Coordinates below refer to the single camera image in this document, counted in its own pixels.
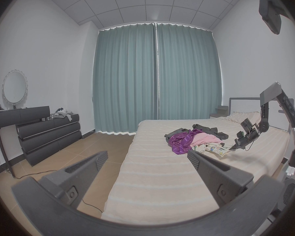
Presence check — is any pile of clothes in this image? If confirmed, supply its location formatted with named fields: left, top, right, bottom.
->
left=48, top=108, right=73, bottom=122

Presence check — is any pink garment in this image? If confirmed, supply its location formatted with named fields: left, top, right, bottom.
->
left=190, top=133, right=223, bottom=148

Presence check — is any purple satin garment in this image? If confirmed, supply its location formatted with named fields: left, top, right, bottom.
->
left=168, top=129, right=203, bottom=155

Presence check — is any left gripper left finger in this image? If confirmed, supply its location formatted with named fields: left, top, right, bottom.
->
left=39, top=151, right=109, bottom=209

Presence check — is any black garment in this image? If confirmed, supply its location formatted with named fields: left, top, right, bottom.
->
left=192, top=124, right=229, bottom=141

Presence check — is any white printed pyjama top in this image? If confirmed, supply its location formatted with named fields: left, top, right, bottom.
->
left=192, top=143, right=233, bottom=158

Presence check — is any black cable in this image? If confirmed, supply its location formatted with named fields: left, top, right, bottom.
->
left=5, top=169, right=106, bottom=212

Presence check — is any pink striped pillow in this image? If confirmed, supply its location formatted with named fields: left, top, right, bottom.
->
left=222, top=111, right=261, bottom=130

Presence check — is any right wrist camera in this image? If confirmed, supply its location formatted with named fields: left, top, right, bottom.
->
left=240, top=118, right=256, bottom=133

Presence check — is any grey bedside table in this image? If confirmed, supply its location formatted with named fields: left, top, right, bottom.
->
left=210, top=105, right=228, bottom=118

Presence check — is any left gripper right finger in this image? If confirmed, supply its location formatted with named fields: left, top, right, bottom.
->
left=187, top=149, right=254, bottom=208

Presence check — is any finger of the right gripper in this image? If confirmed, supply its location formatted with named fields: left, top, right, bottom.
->
left=229, top=142, right=247, bottom=151

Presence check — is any round framed mirror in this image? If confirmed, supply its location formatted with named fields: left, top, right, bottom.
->
left=2, top=69, right=28, bottom=109

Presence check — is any dark grey dressing table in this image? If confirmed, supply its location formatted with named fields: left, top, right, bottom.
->
left=0, top=105, right=50, bottom=178

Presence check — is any bed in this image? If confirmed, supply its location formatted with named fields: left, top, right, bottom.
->
left=101, top=97, right=293, bottom=224

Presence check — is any dark grey chest of drawers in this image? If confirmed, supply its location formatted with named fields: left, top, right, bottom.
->
left=16, top=113, right=82, bottom=167

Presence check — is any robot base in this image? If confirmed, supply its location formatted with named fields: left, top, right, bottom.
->
left=268, top=156, right=295, bottom=230

